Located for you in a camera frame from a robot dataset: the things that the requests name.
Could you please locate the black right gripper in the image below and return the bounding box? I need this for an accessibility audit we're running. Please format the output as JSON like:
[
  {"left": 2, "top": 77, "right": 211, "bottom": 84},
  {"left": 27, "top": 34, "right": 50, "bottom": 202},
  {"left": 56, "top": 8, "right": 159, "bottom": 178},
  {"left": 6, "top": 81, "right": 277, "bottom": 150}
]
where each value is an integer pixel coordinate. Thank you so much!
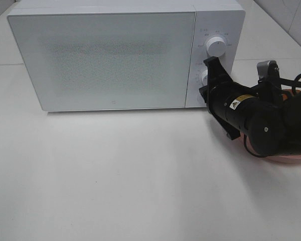
[{"left": 199, "top": 57, "right": 263, "bottom": 140}]

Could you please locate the white timer knob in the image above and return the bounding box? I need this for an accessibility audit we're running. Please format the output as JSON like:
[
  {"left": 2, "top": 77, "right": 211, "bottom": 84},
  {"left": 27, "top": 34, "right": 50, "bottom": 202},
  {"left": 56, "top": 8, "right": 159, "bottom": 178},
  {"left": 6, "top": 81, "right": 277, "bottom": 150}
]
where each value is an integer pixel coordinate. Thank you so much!
[{"left": 198, "top": 69, "right": 208, "bottom": 86}]

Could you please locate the white microwave door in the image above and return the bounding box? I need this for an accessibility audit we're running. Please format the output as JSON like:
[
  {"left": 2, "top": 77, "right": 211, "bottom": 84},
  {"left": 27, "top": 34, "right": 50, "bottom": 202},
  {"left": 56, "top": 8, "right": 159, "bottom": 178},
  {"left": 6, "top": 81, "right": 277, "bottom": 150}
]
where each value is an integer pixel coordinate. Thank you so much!
[{"left": 8, "top": 13, "right": 195, "bottom": 111}]

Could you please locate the pink plate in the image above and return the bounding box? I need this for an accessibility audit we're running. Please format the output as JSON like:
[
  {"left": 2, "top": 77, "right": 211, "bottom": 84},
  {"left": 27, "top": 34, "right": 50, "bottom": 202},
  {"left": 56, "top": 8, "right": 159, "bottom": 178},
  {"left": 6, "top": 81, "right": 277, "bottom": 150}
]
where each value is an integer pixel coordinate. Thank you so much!
[{"left": 233, "top": 133, "right": 301, "bottom": 165}]

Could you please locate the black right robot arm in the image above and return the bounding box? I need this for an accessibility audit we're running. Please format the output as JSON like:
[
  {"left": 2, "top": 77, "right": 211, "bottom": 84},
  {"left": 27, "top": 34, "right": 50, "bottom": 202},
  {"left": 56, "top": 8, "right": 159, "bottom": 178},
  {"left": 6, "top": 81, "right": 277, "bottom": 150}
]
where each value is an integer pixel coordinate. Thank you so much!
[{"left": 199, "top": 57, "right": 301, "bottom": 158}]

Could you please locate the white power knob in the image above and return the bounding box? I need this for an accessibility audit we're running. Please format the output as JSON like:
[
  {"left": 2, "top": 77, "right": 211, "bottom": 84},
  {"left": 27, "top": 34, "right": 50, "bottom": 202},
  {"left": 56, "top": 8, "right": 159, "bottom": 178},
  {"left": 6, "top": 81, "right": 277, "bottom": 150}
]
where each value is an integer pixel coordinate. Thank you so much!
[{"left": 206, "top": 36, "right": 226, "bottom": 57}]

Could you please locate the white microwave oven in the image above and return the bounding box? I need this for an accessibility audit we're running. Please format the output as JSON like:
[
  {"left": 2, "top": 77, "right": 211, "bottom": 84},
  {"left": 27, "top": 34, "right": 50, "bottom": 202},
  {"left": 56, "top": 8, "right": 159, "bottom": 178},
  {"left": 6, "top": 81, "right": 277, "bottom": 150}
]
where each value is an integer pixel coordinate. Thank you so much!
[{"left": 7, "top": 1, "right": 245, "bottom": 111}]

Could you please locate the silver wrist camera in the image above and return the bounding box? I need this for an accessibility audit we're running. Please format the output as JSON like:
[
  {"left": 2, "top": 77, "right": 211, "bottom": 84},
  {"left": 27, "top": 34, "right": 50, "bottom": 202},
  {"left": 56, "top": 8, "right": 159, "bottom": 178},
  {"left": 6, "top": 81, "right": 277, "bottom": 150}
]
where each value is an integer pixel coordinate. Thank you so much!
[{"left": 256, "top": 60, "right": 280, "bottom": 83}]

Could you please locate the black cable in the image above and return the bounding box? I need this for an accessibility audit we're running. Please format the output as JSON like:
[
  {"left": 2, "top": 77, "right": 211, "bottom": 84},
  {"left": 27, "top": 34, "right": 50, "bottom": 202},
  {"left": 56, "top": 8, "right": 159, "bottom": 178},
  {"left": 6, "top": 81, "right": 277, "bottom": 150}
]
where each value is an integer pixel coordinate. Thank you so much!
[{"left": 275, "top": 71, "right": 301, "bottom": 96}]

